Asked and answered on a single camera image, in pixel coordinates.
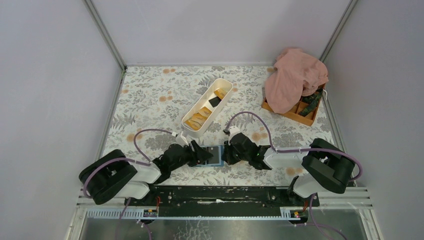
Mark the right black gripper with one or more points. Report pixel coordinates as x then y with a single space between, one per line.
227 154

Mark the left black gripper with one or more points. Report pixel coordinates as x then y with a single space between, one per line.
199 155

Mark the tan credit card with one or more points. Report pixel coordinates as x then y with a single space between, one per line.
199 118

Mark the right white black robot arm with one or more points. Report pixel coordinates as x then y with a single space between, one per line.
326 168

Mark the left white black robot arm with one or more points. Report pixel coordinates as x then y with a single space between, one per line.
115 175

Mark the white oblong plastic bin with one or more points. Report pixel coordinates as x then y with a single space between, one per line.
205 102

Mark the black item in bin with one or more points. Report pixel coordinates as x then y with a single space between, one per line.
214 101

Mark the floral patterned table mat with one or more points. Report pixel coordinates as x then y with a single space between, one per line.
154 99

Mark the orange wooden divided tray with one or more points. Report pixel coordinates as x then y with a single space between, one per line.
298 111

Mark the green camouflage item in tray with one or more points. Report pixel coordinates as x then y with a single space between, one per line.
312 102

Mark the pink crumpled cloth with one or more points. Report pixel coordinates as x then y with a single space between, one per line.
297 74

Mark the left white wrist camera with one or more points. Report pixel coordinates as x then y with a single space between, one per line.
180 138

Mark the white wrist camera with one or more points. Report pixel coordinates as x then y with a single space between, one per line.
180 138
231 130

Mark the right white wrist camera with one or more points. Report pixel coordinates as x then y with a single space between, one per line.
231 130

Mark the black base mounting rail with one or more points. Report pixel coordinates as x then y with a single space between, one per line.
222 198

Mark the white slotted cable duct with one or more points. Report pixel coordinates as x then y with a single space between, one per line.
197 214

